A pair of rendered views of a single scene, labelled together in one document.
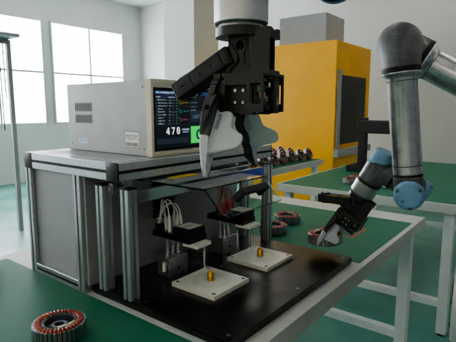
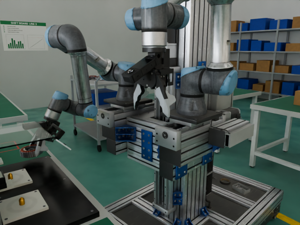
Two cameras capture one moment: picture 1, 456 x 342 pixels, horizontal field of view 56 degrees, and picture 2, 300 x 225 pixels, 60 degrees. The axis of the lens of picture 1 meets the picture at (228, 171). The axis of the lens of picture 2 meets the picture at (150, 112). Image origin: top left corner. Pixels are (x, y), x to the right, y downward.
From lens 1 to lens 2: 0.86 m
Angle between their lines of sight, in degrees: 73
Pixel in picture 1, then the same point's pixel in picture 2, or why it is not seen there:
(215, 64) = (153, 64)
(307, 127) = not seen: outside the picture
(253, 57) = (164, 61)
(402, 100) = (83, 65)
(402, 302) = not seen: hidden behind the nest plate
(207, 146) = (168, 103)
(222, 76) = (160, 70)
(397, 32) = (75, 31)
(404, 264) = not seen: hidden behind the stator
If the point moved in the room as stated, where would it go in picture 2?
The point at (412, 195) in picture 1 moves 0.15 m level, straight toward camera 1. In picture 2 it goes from (94, 110) to (114, 115)
